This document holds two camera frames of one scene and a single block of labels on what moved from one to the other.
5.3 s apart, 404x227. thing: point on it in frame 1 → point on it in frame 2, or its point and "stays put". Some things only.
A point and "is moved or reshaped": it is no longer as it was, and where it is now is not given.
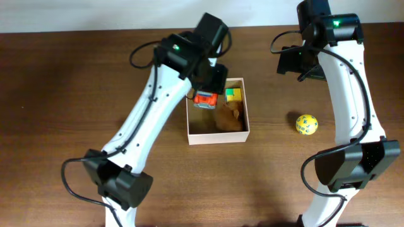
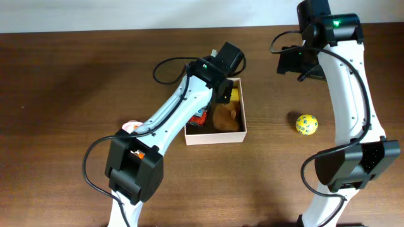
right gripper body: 303,62 stays put
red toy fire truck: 206,99 is moved or reshaped
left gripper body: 218,83 → 224,101
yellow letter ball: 307,124 stays put
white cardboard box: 228,123 stays put
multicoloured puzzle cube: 233,94 stays put
